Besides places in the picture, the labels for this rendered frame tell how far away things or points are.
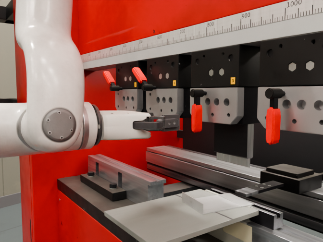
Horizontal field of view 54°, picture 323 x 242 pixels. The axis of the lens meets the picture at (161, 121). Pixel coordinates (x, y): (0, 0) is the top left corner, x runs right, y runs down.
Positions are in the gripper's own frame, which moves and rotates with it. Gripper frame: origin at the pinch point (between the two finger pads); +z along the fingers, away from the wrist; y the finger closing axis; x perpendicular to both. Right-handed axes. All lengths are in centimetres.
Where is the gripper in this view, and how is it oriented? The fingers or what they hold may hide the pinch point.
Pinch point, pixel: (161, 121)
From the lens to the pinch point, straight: 65.6
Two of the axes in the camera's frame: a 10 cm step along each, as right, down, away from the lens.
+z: 8.2, -0.5, 5.7
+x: 0.0, -10.0, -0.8
